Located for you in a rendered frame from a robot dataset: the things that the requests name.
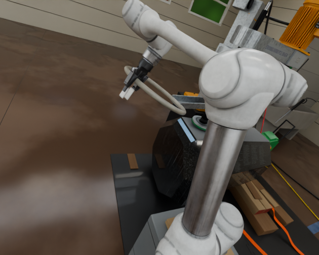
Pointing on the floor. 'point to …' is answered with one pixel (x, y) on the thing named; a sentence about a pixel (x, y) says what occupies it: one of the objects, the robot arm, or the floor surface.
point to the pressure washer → (275, 135)
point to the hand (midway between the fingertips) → (126, 92)
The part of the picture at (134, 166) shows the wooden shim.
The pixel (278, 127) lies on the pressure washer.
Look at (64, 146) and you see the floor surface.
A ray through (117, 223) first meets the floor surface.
